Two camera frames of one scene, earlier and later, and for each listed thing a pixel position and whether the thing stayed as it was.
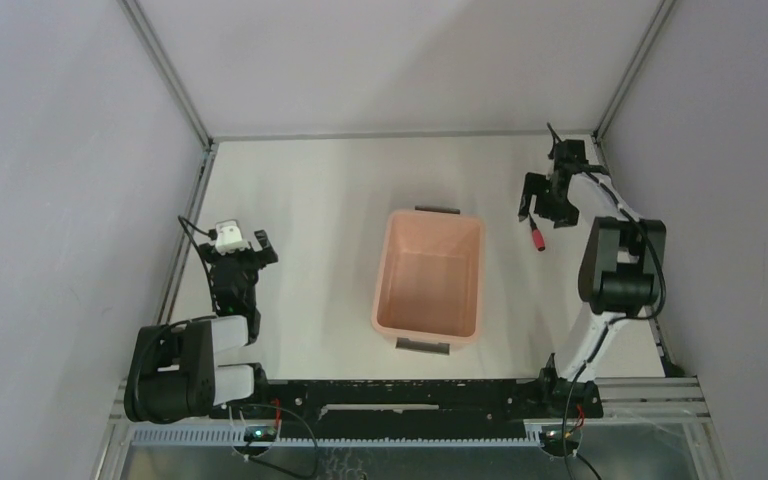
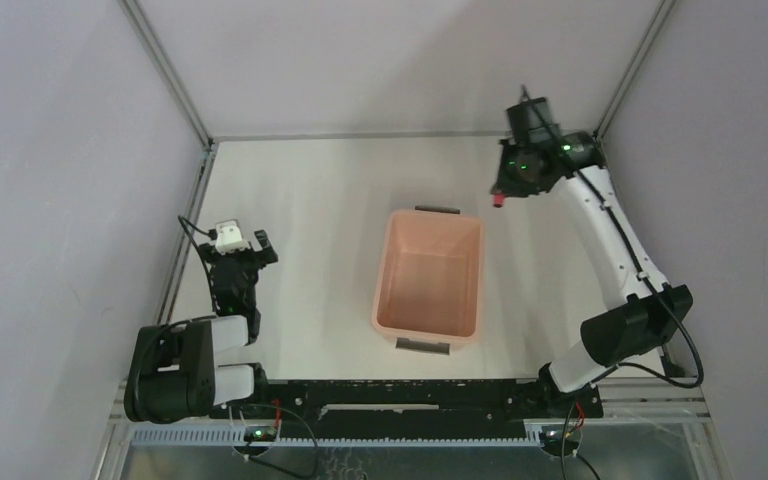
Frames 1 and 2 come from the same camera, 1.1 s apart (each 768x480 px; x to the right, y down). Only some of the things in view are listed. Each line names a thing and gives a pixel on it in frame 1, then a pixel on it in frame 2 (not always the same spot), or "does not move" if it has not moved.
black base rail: (411, 405) does not move
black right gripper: (566, 216) to (504, 185)
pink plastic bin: (427, 282) does not move
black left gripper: (241, 257) does not move
